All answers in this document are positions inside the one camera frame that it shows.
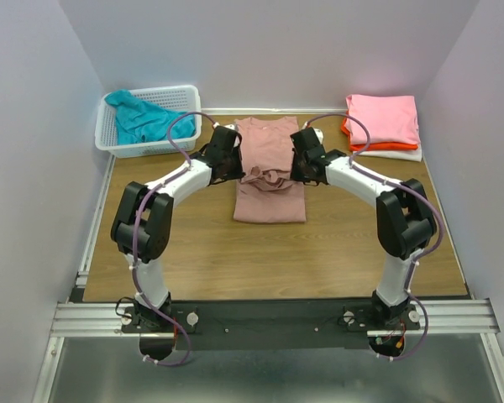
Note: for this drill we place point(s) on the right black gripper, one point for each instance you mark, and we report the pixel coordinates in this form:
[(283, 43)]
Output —
[(294, 174)]

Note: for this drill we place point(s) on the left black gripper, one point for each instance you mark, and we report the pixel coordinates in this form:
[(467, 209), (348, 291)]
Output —
[(238, 172)]

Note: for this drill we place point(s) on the dusty pink graphic t-shirt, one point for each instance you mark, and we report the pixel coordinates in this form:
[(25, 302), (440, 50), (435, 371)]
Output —
[(266, 193)]

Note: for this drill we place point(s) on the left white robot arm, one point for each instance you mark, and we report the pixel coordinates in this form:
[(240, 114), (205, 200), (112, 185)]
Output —
[(142, 224)]

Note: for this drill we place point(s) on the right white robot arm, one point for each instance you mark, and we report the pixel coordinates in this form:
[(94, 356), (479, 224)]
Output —
[(405, 219)]

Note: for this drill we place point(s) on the white plastic laundry basket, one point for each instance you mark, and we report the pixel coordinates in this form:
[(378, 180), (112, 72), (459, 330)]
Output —
[(184, 131)]

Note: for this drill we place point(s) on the folded orange t-shirt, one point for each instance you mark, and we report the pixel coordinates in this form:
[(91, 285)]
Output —
[(378, 147)]

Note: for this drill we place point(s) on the folded light pink t-shirt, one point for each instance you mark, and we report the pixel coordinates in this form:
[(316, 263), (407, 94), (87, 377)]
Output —
[(367, 104)]

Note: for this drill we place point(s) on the teal t-shirt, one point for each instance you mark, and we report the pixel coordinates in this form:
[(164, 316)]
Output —
[(137, 121)]

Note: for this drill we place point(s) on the folded white t-shirt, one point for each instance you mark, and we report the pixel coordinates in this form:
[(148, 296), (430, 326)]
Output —
[(410, 155)]

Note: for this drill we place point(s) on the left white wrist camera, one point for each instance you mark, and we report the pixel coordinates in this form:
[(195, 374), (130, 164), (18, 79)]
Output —
[(238, 136)]

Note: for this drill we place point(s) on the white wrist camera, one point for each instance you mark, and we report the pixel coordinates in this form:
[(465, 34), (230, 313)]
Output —
[(319, 134), (238, 136)]

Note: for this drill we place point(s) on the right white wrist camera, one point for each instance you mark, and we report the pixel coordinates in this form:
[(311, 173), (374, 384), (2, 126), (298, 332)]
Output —
[(319, 134)]

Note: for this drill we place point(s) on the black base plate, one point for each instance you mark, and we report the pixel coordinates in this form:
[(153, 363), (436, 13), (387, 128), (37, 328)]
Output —
[(194, 326)]

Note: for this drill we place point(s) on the aluminium frame rail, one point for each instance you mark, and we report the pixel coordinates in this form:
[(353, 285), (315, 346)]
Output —
[(334, 253)]

